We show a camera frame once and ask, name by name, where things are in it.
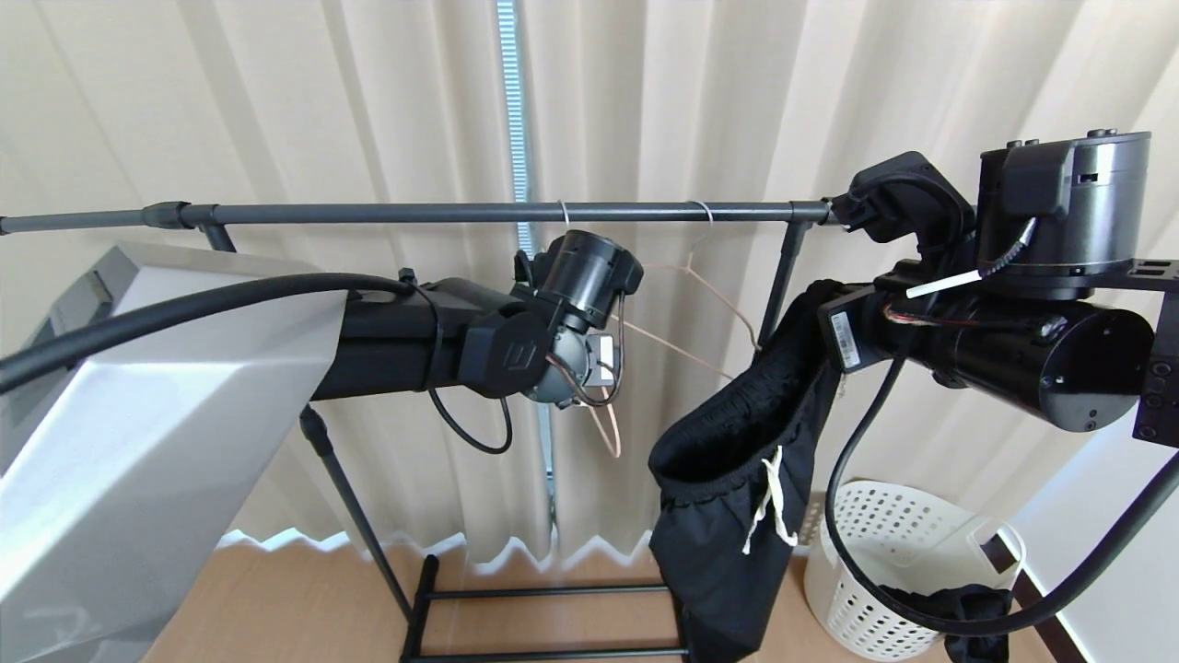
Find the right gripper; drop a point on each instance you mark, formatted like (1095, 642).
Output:
(1013, 359)

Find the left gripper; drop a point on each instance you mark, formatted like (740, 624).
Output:
(566, 368)

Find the pink clothes hanger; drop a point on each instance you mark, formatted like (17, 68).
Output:
(728, 318)
(616, 437)

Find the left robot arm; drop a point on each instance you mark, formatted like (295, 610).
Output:
(138, 460)

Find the white laundry basket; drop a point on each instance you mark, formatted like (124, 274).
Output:
(884, 525)

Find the black clothes rack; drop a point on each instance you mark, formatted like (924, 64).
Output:
(368, 214)

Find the heap of clothes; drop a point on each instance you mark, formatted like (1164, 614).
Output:
(976, 608)

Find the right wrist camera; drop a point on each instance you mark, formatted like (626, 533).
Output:
(907, 207)

